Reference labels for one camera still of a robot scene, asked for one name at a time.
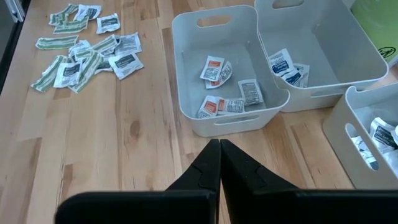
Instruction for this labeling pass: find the green wipes canister white lid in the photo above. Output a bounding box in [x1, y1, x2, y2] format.
[350, 0, 398, 67]

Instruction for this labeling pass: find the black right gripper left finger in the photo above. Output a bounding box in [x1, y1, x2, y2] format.
[165, 138, 222, 224]

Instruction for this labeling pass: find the silver mounting bracket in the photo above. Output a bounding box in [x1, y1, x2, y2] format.
[3, 0, 26, 22]

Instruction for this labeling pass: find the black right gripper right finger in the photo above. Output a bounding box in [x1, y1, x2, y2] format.
[220, 139, 299, 224]

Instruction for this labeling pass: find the small red and white packet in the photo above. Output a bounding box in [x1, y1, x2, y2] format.
[196, 95, 222, 119]
[205, 60, 233, 90]
[200, 55, 225, 82]
[217, 98, 246, 115]

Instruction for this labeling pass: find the wide grey plastic bin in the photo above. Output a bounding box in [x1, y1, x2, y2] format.
[254, 0, 389, 113]
[171, 4, 291, 138]

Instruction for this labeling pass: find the grey plastic bin with slots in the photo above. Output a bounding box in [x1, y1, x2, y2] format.
[322, 82, 398, 190]

